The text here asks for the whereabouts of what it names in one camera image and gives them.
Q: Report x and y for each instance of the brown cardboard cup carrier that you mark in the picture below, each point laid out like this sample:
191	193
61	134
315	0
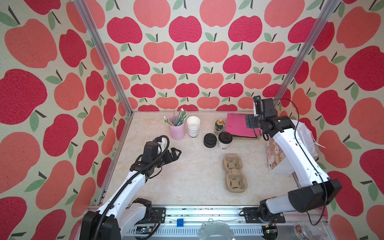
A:
235	180

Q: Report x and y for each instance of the black plastic cup lid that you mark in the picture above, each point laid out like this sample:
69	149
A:
225	138

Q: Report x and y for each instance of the white paper coffee cup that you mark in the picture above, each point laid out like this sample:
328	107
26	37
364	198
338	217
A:
224	146

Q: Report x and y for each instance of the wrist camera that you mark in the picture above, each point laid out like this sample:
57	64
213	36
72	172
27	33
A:
161	142
258	105

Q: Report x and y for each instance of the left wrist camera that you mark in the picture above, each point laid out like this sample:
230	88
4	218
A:
161	142

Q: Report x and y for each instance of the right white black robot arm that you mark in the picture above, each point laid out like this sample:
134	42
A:
316	188

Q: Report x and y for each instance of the stack of white paper cups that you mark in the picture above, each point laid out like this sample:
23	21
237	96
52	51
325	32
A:
193	126

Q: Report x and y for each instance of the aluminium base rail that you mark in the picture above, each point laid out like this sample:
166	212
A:
213	223

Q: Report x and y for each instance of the stack of pink napkins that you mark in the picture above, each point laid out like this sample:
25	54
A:
236	126

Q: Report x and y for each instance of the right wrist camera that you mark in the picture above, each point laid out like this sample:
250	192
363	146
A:
258	105

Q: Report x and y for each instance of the white patterned paper gift bag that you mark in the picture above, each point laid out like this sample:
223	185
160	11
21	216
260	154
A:
293	152

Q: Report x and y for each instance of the wrapped straws and stirrers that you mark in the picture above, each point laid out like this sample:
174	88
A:
177	120

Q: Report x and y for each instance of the green beverage can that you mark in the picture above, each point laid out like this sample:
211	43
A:
219	126

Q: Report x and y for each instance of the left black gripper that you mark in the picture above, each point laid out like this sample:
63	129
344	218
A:
169	159

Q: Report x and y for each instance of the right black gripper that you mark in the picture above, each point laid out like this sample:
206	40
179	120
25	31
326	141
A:
250	121

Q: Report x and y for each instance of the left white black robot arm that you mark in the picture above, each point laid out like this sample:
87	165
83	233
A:
114	219

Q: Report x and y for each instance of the pink straw holder cup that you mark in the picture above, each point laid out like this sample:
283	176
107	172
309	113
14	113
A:
177	132

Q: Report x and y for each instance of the stack of black cup lids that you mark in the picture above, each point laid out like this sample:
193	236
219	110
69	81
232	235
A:
210	140

